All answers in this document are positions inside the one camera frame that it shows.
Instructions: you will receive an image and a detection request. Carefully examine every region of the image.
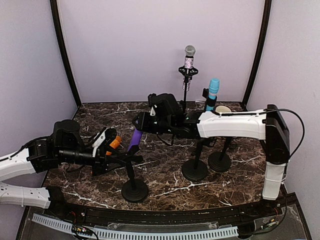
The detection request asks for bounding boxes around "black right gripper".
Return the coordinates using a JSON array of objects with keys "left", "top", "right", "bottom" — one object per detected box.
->
[{"left": 132, "top": 111, "right": 174, "bottom": 135}]

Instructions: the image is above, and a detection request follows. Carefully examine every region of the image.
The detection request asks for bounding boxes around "purple microphone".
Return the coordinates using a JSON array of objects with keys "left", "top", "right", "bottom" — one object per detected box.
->
[{"left": 128, "top": 129, "right": 143, "bottom": 151}]

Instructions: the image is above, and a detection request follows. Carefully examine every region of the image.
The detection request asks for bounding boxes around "orange microphone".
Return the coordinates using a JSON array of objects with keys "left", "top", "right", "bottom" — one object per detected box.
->
[{"left": 106, "top": 135, "right": 122, "bottom": 156}]

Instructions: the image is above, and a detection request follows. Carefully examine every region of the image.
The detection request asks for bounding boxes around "black round-base stand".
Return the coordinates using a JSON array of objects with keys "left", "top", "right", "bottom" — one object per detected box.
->
[
  {"left": 121, "top": 145, "right": 149, "bottom": 203},
  {"left": 207, "top": 137, "right": 233, "bottom": 173},
  {"left": 202, "top": 88, "right": 217, "bottom": 111},
  {"left": 181, "top": 137, "right": 217, "bottom": 183}
]

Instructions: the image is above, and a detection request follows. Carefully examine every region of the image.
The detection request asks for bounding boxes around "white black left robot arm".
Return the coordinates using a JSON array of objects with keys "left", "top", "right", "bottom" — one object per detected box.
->
[{"left": 0, "top": 119, "right": 149, "bottom": 218}]

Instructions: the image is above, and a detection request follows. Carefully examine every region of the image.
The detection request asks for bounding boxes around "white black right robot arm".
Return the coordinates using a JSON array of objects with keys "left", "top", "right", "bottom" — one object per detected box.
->
[{"left": 132, "top": 93, "right": 290, "bottom": 217}]

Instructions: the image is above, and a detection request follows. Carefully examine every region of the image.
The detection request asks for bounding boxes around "black tripod microphone stand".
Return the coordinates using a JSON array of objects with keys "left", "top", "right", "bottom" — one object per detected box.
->
[{"left": 178, "top": 66, "right": 199, "bottom": 113}]

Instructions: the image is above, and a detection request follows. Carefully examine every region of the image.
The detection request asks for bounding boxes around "black round-base stand, blue mic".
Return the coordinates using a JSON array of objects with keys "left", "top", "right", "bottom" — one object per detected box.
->
[{"left": 202, "top": 88, "right": 217, "bottom": 111}]

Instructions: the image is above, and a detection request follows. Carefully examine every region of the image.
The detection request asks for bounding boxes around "light blue microphone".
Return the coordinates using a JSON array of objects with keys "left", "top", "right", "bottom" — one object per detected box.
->
[{"left": 205, "top": 78, "right": 220, "bottom": 111}]

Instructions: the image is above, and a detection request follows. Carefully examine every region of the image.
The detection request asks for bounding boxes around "glitter silver microphone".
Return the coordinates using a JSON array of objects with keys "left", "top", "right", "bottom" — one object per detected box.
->
[{"left": 183, "top": 45, "right": 196, "bottom": 91}]

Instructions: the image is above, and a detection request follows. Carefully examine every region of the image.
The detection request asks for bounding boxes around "small circuit board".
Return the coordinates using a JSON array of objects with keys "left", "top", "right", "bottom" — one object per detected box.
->
[{"left": 71, "top": 224, "right": 93, "bottom": 237}]

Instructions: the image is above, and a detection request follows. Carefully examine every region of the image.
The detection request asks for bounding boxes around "cream ceramic mug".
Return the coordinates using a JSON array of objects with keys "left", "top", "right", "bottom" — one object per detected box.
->
[{"left": 215, "top": 105, "right": 232, "bottom": 113}]

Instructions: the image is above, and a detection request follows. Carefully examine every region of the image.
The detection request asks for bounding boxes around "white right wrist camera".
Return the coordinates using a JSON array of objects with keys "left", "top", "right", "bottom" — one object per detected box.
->
[{"left": 147, "top": 93, "right": 163, "bottom": 117}]

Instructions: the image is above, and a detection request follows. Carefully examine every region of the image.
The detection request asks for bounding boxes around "white slotted cable duct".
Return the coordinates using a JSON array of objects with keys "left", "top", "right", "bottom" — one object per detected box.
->
[{"left": 31, "top": 213, "right": 239, "bottom": 240}]

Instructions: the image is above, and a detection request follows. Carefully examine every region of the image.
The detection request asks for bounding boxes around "black table edge rail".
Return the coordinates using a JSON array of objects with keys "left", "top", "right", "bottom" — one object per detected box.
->
[{"left": 44, "top": 193, "right": 298, "bottom": 230}]

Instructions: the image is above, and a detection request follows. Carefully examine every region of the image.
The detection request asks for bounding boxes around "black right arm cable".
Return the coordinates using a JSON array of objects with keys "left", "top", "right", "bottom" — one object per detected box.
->
[{"left": 219, "top": 107, "right": 306, "bottom": 161}]

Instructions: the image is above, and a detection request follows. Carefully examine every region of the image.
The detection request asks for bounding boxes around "black enclosure frame post left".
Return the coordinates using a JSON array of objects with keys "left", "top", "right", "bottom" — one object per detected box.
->
[{"left": 49, "top": 0, "right": 82, "bottom": 108}]

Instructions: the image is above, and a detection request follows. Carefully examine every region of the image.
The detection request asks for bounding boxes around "black enclosure frame post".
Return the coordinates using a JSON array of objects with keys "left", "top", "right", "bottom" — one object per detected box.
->
[
  {"left": 49, "top": 0, "right": 82, "bottom": 108},
  {"left": 240, "top": 0, "right": 272, "bottom": 110}
]

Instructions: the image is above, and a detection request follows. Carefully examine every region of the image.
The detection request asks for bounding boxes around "black enclosure frame post right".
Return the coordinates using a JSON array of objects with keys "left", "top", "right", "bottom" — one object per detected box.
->
[{"left": 240, "top": 0, "right": 272, "bottom": 110}]

